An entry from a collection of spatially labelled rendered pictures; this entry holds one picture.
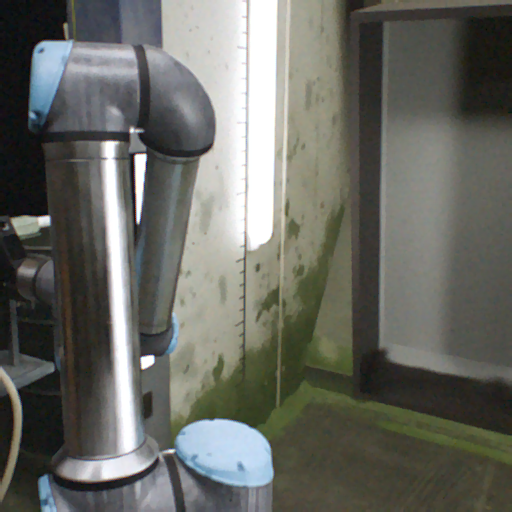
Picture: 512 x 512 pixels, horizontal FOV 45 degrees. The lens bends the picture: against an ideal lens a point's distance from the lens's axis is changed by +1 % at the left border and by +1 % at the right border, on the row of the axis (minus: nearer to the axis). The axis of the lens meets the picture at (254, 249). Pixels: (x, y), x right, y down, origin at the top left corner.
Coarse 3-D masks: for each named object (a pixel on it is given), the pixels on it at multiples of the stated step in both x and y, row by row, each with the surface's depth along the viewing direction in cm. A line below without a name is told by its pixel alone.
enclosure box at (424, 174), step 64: (448, 0) 169; (384, 64) 190; (448, 64) 185; (384, 128) 199; (448, 128) 192; (384, 192) 209; (448, 192) 200; (384, 256) 219; (448, 256) 209; (384, 320) 230; (448, 320) 218; (384, 384) 211; (448, 384) 208
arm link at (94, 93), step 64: (64, 64) 77; (128, 64) 80; (64, 128) 78; (128, 128) 83; (64, 192) 80; (128, 192) 84; (64, 256) 81; (128, 256) 84; (64, 320) 83; (128, 320) 84; (64, 384) 85; (128, 384) 85; (64, 448) 87; (128, 448) 86
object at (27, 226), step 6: (24, 216) 145; (30, 216) 145; (48, 216) 150; (12, 222) 139; (18, 222) 140; (24, 222) 142; (30, 222) 143; (36, 222) 145; (42, 222) 148; (48, 222) 149; (18, 228) 140; (24, 228) 142; (30, 228) 143; (36, 228) 145; (18, 234) 140; (24, 234) 142; (30, 234) 144; (36, 234) 145
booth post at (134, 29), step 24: (96, 0) 160; (120, 0) 157; (144, 0) 165; (72, 24) 165; (96, 24) 161; (120, 24) 158; (144, 24) 166; (168, 360) 196; (144, 384) 186; (168, 384) 197; (168, 408) 199; (168, 432) 201
